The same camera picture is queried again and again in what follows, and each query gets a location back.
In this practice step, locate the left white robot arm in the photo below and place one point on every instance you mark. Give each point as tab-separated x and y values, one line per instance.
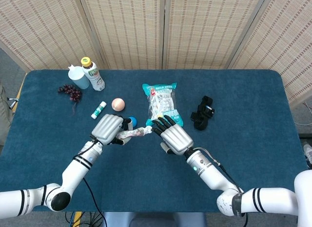
73	173

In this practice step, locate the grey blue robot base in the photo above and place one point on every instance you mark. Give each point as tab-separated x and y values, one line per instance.
153	219

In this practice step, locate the green white glue stick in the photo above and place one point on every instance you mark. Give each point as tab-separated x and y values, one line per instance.
98	110

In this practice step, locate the grey white shoe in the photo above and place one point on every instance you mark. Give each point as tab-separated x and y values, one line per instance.
308	153

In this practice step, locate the blue ball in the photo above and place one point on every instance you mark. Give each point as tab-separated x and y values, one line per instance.
134	120

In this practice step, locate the chrome chair frame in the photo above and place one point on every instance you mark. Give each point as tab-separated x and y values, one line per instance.
13	99

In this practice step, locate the woven bamboo screen panel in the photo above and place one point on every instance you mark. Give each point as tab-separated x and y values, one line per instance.
207	29
285	41
126	29
48	29

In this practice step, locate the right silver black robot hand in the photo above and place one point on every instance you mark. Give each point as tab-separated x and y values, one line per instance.
176	139

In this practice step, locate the teal snack bag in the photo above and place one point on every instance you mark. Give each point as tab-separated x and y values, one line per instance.
161	102

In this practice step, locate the peach coloured ball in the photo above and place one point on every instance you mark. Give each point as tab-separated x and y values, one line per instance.
118	105

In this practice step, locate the small patterned tube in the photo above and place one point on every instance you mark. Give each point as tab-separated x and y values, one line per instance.
136	132

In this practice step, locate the dark red grape bunch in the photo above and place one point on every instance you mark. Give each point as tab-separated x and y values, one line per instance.
73	92

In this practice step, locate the blue table cloth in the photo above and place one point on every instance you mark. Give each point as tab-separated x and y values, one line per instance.
146	175

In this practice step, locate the green tea bottle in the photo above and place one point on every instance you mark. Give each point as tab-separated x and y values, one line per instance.
96	78

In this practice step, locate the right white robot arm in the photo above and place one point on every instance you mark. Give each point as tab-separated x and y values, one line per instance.
212	175

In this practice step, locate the light blue plastic cup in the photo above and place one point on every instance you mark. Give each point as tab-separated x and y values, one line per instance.
83	83

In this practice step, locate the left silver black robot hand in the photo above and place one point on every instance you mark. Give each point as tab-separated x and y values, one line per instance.
107	128

